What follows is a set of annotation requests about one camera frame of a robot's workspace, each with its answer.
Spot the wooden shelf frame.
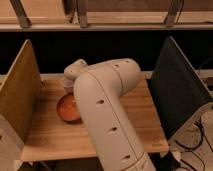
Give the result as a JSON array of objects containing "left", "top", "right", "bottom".
[{"left": 0, "top": 0, "right": 213, "bottom": 32}]

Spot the right dark side panel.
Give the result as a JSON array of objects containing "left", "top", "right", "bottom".
[{"left": 150, "top": 36, "right": 213, "bottom": 141}]

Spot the left wooden side panel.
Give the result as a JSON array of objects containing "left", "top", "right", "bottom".
[{"left": 0, "top": 39, "right": 43, "bottom": 171}]

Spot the clear plastic cup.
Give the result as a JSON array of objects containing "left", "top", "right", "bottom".
[{"left": 62, "top": 80, "right": 74, "bottom": 93}]

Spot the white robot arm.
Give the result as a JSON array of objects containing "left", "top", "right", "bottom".
[{"left": 64, "top": 58, "right": 156, "bottom": 171}]

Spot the orange ceramic bowl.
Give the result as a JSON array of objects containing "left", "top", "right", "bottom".
[{"left": 56, "top": 94, "right": 80, "bottom": 122}]

